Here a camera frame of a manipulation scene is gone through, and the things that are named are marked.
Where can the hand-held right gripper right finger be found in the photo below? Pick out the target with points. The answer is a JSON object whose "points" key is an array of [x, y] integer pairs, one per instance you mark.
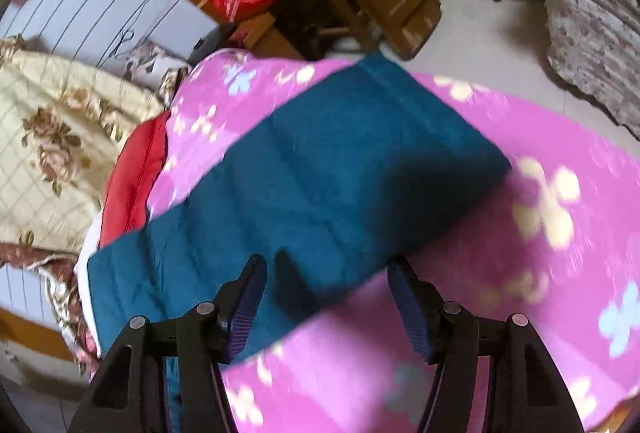
{"points": [[415, 313]]}

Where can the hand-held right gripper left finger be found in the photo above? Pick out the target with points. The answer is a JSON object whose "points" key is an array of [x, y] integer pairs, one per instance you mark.
{"points": [[244, 308]]}

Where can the teal garment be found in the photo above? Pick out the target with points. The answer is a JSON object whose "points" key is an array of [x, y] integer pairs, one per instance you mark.
{"points": [[320, 163]]}

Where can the pink floral blanket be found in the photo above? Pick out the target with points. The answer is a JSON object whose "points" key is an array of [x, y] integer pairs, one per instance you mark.
{"points": [[500, 263]]}

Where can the red pillow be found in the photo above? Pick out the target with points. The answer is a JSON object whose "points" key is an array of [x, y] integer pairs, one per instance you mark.
{"points": [[131, 183]]}

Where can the beige floral quilt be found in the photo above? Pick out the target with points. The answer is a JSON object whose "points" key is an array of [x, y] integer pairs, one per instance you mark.
{"points": [[45, 148]]}

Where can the grey floral bedcover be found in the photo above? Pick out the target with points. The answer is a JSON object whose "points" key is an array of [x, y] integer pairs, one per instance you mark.
{"points": [[597, 43]]}

